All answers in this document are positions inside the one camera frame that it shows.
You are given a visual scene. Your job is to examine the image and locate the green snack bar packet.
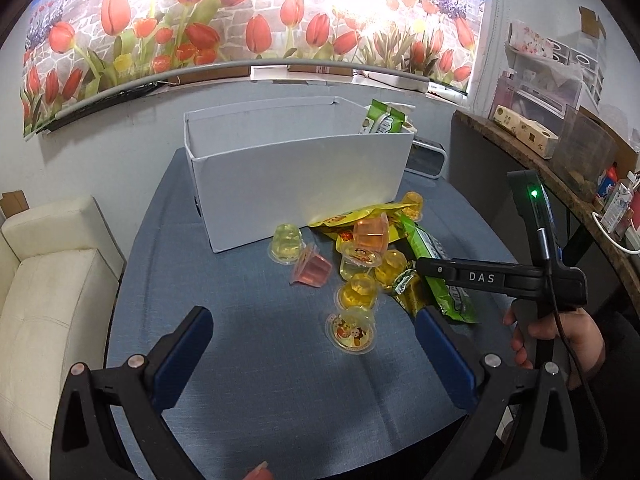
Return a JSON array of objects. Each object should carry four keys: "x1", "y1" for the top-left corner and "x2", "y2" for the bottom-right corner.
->
[{"x1": 396, "y1": 214, "x2": 477, "y2": 325}]

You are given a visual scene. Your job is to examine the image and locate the small yellow green packet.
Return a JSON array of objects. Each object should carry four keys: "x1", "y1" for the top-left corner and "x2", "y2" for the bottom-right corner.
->
[{"x1": 390, "y1": 269, "x2": 430, "y2": 318}]

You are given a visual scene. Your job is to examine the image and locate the yellow jelly cup cartoon lid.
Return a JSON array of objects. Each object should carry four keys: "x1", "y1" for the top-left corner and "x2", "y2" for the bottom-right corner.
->
[{"x1": 324, "y1": 307, "x2": 376, "y2": 356}]

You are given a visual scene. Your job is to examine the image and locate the amber jelly cup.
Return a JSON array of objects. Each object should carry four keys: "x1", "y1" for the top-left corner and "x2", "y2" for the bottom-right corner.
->
[{"x1": 336, "y1": 273, "x2": 378, "y2": 310}]

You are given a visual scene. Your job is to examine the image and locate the yellow jelly cup side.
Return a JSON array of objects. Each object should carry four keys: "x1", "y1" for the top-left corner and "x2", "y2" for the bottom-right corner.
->
[{"x1": 374, "y1": 248, "x2": 408, "y2": 292}]

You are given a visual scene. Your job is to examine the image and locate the orange jelly cup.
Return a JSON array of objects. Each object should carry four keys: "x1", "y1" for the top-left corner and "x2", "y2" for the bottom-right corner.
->
[
  {"x1": 401, "y1": 191, "x2": 424, "y2": 222},
  {"x1": 354, "y1": 212, "x2": 388, "y2": 254}
]

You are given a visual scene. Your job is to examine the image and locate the cartoon lid jelly cup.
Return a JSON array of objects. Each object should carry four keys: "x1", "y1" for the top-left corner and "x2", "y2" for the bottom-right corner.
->
[{"x1": 336, "y1": 240, "x2": 382, "y2": 281}]

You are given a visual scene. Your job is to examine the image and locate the pink jelly cup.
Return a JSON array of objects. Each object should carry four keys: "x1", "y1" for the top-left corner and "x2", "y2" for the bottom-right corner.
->
[{"x1": 290, "y1": 243, "x2": 333, "y2": 288}]

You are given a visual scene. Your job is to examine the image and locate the pale yellow jelly cup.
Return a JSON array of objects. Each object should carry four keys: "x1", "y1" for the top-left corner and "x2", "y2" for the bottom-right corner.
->
[{"x1": 268, "y1": 223, "x2": 306, "y2": 266}]

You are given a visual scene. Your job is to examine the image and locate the yellow snack bag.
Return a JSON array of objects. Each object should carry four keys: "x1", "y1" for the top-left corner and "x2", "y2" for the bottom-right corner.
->
[{"x1": 308, "y1": 203, "x2": 411, "y2": 248}]

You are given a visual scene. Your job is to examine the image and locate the person's right hand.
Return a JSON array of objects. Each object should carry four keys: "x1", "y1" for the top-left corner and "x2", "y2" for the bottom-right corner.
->
[{"x1": 502, "y1": 304, "x2": 606, "y2": 390}]

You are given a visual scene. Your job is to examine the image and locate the small milk carton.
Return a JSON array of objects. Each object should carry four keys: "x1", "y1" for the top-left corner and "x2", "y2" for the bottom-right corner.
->
[{"x1": 600, "y1": 180, "x2": 634, "y2": 234}]

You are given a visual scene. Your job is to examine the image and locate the clear plastic container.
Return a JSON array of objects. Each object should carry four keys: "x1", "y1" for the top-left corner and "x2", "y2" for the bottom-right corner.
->
[{"x1": 550, "y1": 107, "x2": 617, "y2": 203}]

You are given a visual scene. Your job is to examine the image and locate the cheese pattern box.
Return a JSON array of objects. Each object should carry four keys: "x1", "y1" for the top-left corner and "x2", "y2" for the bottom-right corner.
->
[{"x1": 492, "y1": 105, "x2": 559, "y2": 160}]

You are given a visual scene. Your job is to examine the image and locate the cream leather sofa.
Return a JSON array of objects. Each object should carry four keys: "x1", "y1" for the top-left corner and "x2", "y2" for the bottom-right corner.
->
[{"x1": 1, "y1": 196, "x2": 125, "y2": 479}]

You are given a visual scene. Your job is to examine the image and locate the wooden side shelf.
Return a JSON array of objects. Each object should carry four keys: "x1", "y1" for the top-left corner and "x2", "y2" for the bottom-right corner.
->
[{"x1": 452, "y1": 110, "x2": 639, "y2": 311}]

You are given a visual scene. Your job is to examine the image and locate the plastic drawer organizer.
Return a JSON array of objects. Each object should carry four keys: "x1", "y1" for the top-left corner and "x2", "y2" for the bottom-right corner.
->
[{"x1": 490, "y1": 21, "x2": 605, "y2": 131}]

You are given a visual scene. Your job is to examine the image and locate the white cardboard box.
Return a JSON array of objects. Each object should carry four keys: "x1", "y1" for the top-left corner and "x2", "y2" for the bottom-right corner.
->
[{"x1": 183, "y1": 96, "x2": 414, "y2": 252}]

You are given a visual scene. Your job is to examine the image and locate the green snack bag in box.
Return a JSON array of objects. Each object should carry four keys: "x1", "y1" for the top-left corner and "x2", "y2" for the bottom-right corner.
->
[{"x1": 359, "y1": 100, "x2": 418, "y2": 136}]

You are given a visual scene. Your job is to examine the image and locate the white charger cable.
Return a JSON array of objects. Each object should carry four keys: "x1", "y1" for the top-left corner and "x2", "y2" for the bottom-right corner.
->
[{"x1": 591, "y1": 210, "x2": 640, "y2": 256}]

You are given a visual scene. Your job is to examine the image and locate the tulip landscape wall poster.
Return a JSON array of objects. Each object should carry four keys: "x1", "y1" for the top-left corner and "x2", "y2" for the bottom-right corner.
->
[{"x1": 20, "y1": 0, "x2": 485, "y2": 136}]

